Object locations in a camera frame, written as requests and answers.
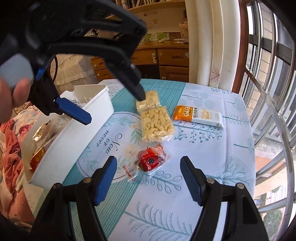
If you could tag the wooden desk with drawers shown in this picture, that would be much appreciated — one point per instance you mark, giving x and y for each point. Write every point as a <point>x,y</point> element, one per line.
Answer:
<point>167,60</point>

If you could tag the pink floral blanket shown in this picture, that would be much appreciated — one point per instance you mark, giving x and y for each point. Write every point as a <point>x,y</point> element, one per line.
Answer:
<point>14,205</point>

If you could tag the orange white oats bar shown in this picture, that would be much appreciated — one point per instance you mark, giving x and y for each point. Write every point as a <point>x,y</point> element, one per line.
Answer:
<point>198,115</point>

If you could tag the wooden bookshelf hutch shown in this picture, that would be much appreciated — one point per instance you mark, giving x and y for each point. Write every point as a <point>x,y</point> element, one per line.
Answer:
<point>163,19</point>

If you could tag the metal window guard bars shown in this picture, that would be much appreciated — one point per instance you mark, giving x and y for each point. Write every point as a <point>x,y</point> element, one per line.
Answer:
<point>268,89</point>

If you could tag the blue red biscuit packet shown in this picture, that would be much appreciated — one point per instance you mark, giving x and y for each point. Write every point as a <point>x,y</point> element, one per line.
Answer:
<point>36,158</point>

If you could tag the white curtain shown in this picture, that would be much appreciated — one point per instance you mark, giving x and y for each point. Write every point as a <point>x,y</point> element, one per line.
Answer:
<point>214,42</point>

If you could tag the teal striped table runner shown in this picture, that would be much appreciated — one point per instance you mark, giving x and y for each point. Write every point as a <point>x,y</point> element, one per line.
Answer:
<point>147,207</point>

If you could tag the puffed rice cake pack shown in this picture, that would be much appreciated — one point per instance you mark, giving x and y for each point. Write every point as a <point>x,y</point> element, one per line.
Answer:
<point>151,101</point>
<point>157,125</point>

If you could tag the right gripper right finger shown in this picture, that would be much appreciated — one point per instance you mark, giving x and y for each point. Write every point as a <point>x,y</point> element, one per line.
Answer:
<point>208,194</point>

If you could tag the white plastic storage bin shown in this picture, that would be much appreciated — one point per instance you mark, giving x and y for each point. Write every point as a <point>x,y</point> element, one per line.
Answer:
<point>71,141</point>

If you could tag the beige kraft snack packet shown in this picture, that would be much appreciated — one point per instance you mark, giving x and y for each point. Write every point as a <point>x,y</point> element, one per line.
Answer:
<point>42,131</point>

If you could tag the person's left hand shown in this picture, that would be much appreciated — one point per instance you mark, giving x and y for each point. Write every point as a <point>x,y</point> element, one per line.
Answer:
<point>11,99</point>

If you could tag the white lace covered cabinet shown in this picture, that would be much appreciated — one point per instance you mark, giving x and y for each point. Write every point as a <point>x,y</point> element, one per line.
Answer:
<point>74,69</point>

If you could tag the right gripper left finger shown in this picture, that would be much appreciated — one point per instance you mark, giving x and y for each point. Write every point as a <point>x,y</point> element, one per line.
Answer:
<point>90,192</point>

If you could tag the red round candy packet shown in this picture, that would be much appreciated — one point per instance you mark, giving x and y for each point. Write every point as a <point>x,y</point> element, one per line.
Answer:
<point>147,161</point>

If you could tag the white printed tablecloth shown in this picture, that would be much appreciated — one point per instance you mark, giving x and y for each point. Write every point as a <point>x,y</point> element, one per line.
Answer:
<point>225,155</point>

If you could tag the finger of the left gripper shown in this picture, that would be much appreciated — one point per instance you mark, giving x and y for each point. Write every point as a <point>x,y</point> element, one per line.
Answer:
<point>120,65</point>
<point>65,106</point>

